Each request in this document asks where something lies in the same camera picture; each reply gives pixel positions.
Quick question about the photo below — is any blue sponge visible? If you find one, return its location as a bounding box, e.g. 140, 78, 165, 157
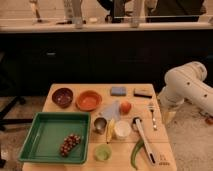
110, 87, 126, 96

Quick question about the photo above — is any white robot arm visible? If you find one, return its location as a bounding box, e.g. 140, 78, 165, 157
158, 61, 213, 124

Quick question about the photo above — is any white paper cup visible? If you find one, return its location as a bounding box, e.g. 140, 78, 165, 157
114, 121, 131, 140

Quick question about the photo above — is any small metal cup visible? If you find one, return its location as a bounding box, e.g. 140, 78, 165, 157
94, 117, 107, 134

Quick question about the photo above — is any green plastic cup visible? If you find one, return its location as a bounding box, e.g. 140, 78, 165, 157
94, 144, 112, 162

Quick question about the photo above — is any black whiteboard eraser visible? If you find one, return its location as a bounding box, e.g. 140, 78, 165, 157
133, 88, 152, 98

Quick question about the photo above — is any green chili pepper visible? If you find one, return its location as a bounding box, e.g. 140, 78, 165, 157
130, 139, 144, 170

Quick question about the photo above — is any orange fruit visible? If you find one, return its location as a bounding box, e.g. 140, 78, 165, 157
120, 101, 132, 114

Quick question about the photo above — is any clear plastic bag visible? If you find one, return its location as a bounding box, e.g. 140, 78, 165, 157
100, 101, 120, 121

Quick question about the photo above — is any yellow banana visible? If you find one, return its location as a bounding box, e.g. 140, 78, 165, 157
106, 119, 115, 143

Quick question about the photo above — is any orange bowl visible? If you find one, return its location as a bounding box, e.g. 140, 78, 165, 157
76, 90, 102, 111

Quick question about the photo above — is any red grape bunch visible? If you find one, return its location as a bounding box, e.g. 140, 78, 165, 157
60, 134, 81, 157

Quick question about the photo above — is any dark brown bowl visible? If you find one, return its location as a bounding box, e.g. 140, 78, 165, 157
52, 88, 73, 108

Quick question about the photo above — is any green plastic tray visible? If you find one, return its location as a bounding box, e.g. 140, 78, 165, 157
19, 112, 91, 164

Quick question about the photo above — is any black office chair base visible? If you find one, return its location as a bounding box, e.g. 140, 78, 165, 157
0, 95, 34, 132

